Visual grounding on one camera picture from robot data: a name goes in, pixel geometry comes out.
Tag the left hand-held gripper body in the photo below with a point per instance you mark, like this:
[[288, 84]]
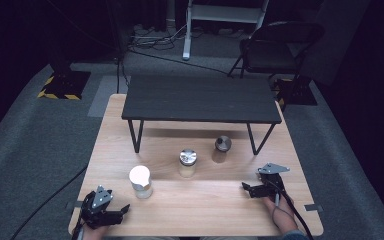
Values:
[[96, 208]]

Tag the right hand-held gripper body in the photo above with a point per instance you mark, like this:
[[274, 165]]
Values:
[[272, 181]]

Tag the white lid glass jar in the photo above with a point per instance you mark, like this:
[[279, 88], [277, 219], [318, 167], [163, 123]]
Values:
[[140, 181]]

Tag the dark lid glass jar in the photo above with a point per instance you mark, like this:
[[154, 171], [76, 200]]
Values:
[[222, 146]]

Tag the silver lid glass jar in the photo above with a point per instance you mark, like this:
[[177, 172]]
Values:
[[187, 163]]

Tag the black shelf with metal legs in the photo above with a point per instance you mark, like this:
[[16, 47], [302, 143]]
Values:
[[200, 100]]

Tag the person's right hand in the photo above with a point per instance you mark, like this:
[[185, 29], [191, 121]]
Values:
[[276, 208]]

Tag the person's left hand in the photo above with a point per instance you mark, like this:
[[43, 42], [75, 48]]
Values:
[[95, 232]]

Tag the grey tape strip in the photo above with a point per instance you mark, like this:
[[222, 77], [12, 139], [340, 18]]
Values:
[[313, 207], [73, 204]]

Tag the black folding chair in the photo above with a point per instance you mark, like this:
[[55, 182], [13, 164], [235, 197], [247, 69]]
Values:
[[270, 53]]

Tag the white metal stand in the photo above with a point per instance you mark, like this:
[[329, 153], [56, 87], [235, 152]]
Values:
[[225, 13]]

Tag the black yellow striped base plate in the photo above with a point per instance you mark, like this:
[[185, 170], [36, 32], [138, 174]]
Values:
[[67, 85], [300, 94]]

